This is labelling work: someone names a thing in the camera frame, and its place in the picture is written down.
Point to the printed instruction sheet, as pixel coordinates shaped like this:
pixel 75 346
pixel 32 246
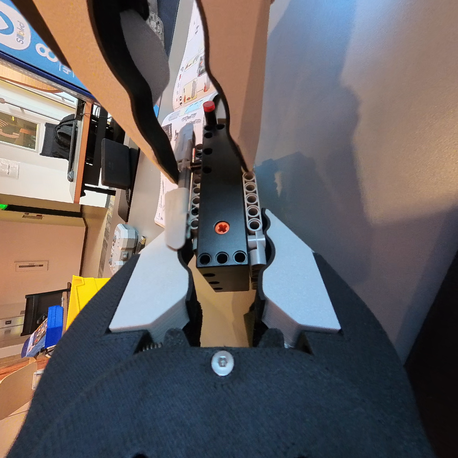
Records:
pixel 189 82

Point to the grey toy brick hub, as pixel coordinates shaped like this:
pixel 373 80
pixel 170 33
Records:
pixel 121 247

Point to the black toy brick assembly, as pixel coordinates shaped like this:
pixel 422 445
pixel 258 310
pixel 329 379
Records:
pixel 218 200

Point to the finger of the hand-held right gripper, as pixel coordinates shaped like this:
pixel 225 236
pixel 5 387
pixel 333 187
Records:
pixel 239 53
pixel 82 46

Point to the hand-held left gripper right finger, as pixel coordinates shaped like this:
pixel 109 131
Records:
pixel 297 286

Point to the black backpack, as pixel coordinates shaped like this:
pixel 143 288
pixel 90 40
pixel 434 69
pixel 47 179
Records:
pixel 59 137

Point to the black power adapter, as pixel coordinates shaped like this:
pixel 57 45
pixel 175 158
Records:
pixel 115 164

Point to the yellow plastic bin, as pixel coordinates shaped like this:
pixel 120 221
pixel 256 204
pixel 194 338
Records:
pixel 86 297

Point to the blue printed cardboard box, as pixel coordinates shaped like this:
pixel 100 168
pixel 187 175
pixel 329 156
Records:
pixel 32 39

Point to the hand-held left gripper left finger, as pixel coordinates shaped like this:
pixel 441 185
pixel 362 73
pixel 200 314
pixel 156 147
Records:
pixel 150 293

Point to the blue plastic bin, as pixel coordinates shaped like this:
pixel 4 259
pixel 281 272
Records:
pixel 54 325

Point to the small wall label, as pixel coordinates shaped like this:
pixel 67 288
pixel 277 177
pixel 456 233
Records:
pixel 31 266

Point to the grey toy actuator piece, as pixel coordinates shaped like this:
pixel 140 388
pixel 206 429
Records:
pixel 175 218

